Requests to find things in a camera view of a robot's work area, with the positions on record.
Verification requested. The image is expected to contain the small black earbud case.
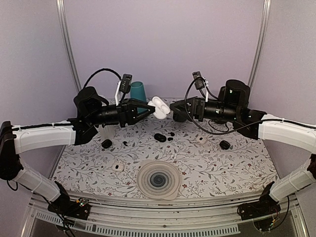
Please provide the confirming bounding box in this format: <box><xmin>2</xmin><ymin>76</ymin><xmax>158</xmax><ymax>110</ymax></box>
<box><xmin>101</xmin><ymin>139</ymin><xmax>113</xmax><ymax>149</ymax></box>

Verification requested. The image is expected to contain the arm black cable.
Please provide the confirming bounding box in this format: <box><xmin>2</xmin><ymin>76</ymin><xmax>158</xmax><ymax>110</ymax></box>
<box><xmin>82</xmin><ymin>68</ymin><xmax>123</xmax><ymax>89</ymax></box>
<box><xmin>184</xmin><ymin>76</ymin><xmax>316</xmax><ymax>135</ymax></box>

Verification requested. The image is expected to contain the floral patterned table mat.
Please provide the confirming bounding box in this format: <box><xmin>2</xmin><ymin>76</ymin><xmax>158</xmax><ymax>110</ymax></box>
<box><xmin>52</xmin><ymin>115</ymin><xmax>278</xmax><ymax>198</ymax></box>

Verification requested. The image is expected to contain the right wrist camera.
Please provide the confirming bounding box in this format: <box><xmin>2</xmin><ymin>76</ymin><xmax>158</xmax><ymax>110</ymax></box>
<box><xmin>192</xmin><ymin>71</ymin><xmax>210</xmax><ymax>102</ymax></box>

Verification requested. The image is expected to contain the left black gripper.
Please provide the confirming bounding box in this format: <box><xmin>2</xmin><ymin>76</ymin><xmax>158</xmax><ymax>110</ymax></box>
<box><xmin>88</xmin><ymin>98</ymin><xmax>156</xmax><ymax>127</ymax></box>

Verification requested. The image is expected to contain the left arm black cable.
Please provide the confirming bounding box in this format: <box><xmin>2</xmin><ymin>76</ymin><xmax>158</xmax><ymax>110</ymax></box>
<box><xmin>82</xmin><ymin>68</ymin><xmax>123</xmax><ymax>89</ymax></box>

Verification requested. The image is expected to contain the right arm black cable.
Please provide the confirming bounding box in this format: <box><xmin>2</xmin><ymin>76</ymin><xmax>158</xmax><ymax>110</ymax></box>
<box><xmin>184</xmin><ymin>76</ymin><xmax>316</xmax><ymax>135</ymax></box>

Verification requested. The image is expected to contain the right aluminium frame post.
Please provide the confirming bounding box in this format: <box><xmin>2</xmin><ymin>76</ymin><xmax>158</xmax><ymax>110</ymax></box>
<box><xmin>247</xmin><ymin>0</ymin><xmax>272</xmax><ymax>90</ymax></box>

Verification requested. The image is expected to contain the white case near plate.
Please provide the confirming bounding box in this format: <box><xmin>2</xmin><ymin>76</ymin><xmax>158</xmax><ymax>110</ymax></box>
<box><xmin>112</xmin><ymin>163</ymin><xmax>124</xmax><ymax>172</ymax></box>

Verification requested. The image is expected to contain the white oval earbud case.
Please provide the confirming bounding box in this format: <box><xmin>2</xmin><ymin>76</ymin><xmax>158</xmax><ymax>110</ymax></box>
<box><xmin>148</xmin><ymin>96</ymin><xmax>171</xmax><ymax>119</ymax></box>

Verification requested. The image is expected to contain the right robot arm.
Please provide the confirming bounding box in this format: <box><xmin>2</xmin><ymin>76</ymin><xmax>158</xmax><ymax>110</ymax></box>
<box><xmin>170</xmin><ymin>79</ymin><xmax>316</xmax><ymax>220</ymax></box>

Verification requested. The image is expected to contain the black oval earbud case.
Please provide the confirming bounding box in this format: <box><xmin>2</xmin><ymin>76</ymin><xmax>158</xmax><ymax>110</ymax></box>
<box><xmin>154</xmin><ymin>133</ymin><xmax>167</xmax><ymax>142</ymax></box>

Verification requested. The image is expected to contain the spiral patterned ceramic plate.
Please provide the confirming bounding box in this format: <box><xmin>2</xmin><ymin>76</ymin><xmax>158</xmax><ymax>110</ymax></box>
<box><xmin>136</xmin><ymin>160</ymin><xmax>182</xmax><ymax>200</ymax></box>

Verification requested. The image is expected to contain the left aluminium frame post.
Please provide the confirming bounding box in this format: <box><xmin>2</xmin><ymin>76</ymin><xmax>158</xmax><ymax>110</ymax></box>
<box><xmin>56</xmin><ymin>0</ymin><xmax>82</xmax><ymax>93</ymax></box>

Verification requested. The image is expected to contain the aluminium front rail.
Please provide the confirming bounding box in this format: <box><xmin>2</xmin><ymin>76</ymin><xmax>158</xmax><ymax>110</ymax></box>
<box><xmin>21</xmin><ymin>191</ymin><xmax>311</xmax><ymax>237</ymax></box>

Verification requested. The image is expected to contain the black gold-trimmed earbud case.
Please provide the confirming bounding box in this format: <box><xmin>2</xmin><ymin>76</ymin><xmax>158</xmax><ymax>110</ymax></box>
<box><xmin>219</xmin><ymin>140</ymin><xmax>231</xmax><ymax>150</ymax></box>

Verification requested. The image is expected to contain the aluminium frame post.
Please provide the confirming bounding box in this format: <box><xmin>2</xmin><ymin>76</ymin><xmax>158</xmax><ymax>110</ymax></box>
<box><xmin>247</xmin><ymin>0</ymin><xmax>272</xmax><ymax>90</ymax></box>
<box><xmin>56</xmin><ymin>0</ymin><xmax>82</xmax><ymax>93</ymax></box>

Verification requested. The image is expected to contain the dark grey mug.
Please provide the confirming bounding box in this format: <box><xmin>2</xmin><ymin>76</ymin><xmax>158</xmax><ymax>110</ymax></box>
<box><xmin>172</xmin><ymin>114</ymin><xmax>187</xmax><ymax>122</ymax></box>

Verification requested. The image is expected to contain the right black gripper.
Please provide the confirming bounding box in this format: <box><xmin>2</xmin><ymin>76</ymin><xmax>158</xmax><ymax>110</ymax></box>
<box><xmin>170</xmin><ymin>96</ymin><xmax>239</xmax><ymax>122</ymax></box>

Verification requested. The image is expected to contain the black tapered vase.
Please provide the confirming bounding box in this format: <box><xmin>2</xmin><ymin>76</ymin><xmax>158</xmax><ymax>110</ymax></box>
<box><xmin>212</xmin><ymin>118</ymin><xmax>228</xmax><ymax>124</ymax></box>

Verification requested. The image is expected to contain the white case with black button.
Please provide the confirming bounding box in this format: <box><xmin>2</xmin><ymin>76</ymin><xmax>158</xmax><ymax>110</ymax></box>
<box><xmin>196</xmin><ymin>137</ymin><xmax>206</xmax><ymax>145</ymax></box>

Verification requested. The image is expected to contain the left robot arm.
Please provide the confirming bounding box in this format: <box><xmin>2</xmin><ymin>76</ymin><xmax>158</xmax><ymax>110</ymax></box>
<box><xmin>0</xmin><ymin>86</ymin><xmax>156</xmax><ymax>220</ymax></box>

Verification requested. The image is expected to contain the teal tapered vase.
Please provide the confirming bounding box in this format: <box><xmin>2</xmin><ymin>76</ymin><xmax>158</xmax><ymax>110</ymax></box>
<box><xmin>130</xmin><ymin>81</ymin><xmax>148</xmax><ymax>115</ymax></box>

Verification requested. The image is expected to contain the white ribbed vase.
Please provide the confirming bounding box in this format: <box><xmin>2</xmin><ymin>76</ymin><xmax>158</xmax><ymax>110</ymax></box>
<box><xmin>99</xmin><ymin>125</ymin><xmax>115</xmax><ymax>140</ymax></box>

